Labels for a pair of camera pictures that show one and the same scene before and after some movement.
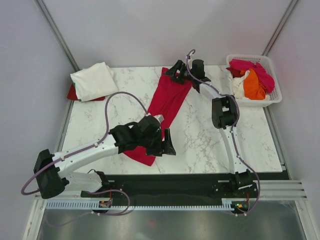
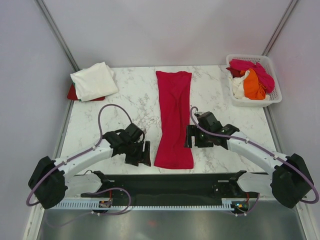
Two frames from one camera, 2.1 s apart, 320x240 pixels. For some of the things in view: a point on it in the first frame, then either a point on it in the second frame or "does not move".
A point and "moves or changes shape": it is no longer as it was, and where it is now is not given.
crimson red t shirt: x=169 y=95 moves or changes shape
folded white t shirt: x=94 y=82 does not move
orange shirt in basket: x=252 y=89 does not move
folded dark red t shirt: x=72 y=95 does not move
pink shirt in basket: x=267 y=81 does not move
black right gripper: x=180 y=66 -> x=193 y=130
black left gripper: x=157 y=150 -> x=140 y=156
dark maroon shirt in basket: x=235 y=73 does not move
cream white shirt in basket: x=238 y=85 does not move
